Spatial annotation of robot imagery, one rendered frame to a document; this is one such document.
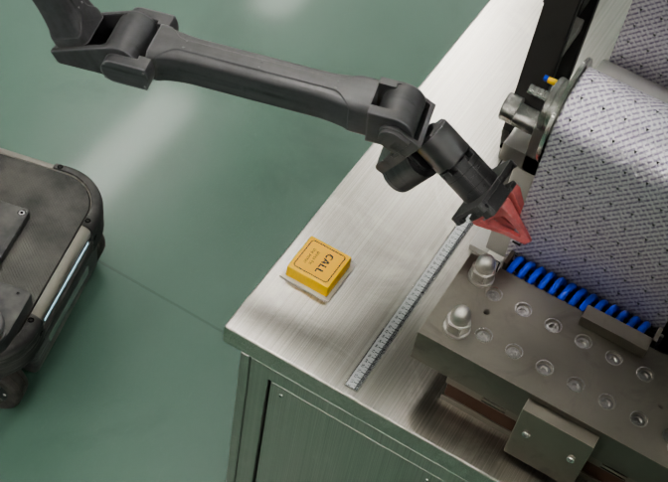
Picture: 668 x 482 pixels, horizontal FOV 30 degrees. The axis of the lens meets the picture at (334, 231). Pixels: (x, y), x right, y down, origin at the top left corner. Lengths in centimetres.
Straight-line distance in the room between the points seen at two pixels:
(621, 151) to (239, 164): 172
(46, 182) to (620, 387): 152
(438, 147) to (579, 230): 21
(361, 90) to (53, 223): 121
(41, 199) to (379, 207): 104
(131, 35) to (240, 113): 158
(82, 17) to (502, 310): 69
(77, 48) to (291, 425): 63
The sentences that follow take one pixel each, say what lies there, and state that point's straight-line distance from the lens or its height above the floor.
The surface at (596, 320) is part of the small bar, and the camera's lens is 169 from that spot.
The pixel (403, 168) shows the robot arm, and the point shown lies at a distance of 170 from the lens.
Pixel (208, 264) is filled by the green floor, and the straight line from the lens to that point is 295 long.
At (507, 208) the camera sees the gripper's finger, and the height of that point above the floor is 112.
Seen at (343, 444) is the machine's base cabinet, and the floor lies 77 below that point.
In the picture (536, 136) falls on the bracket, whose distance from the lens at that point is 169.
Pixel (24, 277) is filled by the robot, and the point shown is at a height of 24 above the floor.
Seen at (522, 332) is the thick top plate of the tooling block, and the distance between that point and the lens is 167.
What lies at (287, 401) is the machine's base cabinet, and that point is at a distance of 182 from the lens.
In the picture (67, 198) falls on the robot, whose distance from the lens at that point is 276.
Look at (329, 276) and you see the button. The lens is 180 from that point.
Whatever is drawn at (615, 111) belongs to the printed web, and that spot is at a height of 131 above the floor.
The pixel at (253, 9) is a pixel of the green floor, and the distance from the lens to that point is 357.
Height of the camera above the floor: 236
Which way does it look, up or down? 51 degrees down
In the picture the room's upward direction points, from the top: 11 degrees clockwise
